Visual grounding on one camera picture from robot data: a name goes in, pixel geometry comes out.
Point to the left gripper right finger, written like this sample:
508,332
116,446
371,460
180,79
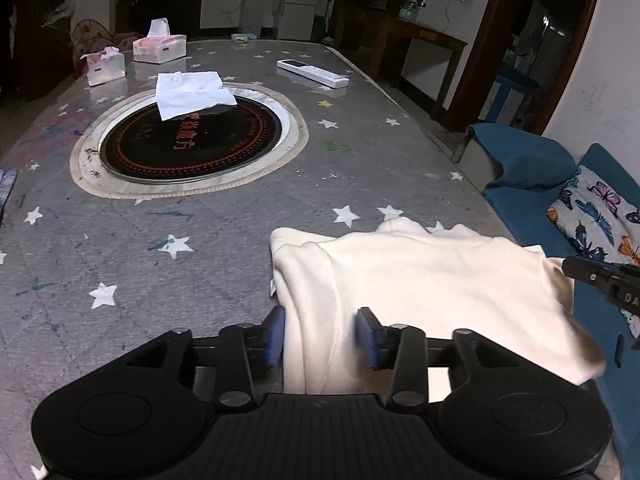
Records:
402,346

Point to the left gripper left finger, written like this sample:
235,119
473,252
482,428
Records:
260,344

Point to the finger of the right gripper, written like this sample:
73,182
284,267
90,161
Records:
589,271

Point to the cream white garment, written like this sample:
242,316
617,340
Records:
435,280

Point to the butterfly print pillow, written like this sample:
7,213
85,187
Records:
597,221

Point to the blue sofa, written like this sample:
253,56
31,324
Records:
521,174

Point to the round black induction cooktop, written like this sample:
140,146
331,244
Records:
129,152

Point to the white paper tissue sheet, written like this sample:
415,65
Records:
180,94

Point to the white remote control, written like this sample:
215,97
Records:
314,73

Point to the blue knitted sock cloth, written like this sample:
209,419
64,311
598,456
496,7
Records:
7,181

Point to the dark wooden side table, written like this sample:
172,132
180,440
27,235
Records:
411,54

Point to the glass kettle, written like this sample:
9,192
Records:
410,10

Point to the pink white tissue box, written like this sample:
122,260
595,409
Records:
159,46

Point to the small pink tissue pack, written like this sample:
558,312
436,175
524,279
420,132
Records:
104,66

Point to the white refrigerator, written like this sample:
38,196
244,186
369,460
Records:
300,0

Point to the floral kids sofa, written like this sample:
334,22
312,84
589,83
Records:
89,36

